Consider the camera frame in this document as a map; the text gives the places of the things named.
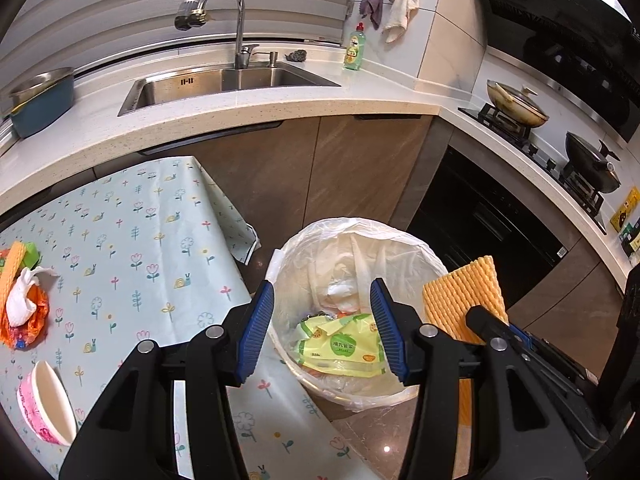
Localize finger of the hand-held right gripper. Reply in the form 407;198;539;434
510;325;551;361
465;305;521;343

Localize black range hood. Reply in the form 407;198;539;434
475;0;640;143

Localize brown base cabinet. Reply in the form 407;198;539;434
197;115;436;261

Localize wok with glass lid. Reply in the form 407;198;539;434
486;79;551;128

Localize blue plastic basin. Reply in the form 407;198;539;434
9;72;76;139

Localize black built-in appliance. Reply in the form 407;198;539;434
406;145;568;268

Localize floral tablecloth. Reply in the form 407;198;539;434
0;155;361;480

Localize pink paper bowl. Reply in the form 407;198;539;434
16;360;78;447

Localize green dish soap bottle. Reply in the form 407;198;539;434
343;21;367;72

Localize yellow green snack packet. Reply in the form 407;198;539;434
295;312;388;378

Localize yellow honeycomb cloth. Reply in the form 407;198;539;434
0;240;28;303
422;255;511;431

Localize chrome kitchen faucet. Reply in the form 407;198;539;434
174;0;262;70

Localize purple hanging cloth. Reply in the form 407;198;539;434
359;0;387;31

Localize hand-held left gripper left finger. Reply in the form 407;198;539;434
59;279;276;480

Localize white stone kitchen counter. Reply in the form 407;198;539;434
0;42;640;293

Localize cream hanging cloth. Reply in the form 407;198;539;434
382;0;421;45

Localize pink bin with plastic liner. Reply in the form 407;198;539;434
265;216;451;413

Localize black gas stove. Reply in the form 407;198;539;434
457;102;608;235

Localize yellow labelled packets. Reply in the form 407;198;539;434
610;187;640;256

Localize white tissue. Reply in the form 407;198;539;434
5;266;60;326

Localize stainless steel sink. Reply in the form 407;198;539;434
117;61;342;117

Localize grey window blind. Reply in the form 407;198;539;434
0;0;363;78

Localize steel bowl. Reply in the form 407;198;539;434
9;66;75;106

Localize orange plastic wrapper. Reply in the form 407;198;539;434
0;280;51;351

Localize black wok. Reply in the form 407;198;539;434
565;131;623;194

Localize crumpled white plastic bag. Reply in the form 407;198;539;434
320;255;368;313

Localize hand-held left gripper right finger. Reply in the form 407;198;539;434
369;277;588;480

